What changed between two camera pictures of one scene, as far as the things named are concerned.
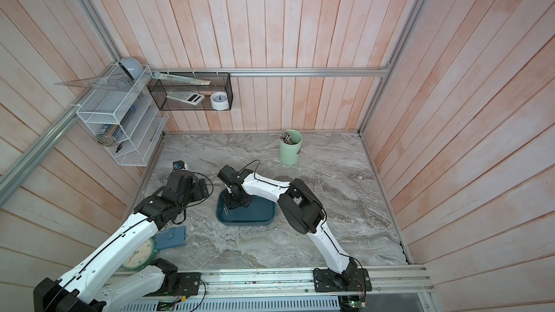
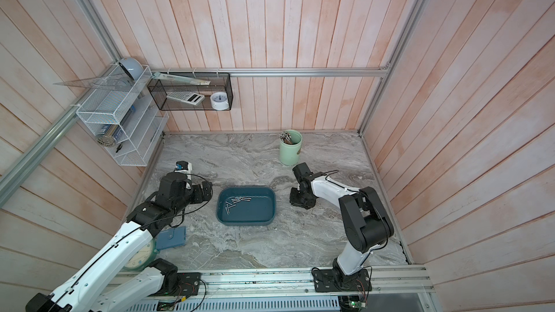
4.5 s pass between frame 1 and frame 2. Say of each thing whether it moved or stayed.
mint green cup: stayed
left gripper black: stayed
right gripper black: moved
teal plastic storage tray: stayed
